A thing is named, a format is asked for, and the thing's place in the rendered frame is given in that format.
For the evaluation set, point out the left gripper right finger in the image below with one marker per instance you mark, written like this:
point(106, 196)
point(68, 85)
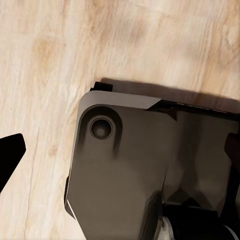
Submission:
point(232, 149)

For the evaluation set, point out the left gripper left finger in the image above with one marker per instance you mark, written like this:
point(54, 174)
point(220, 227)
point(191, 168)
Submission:
point(12, 149)

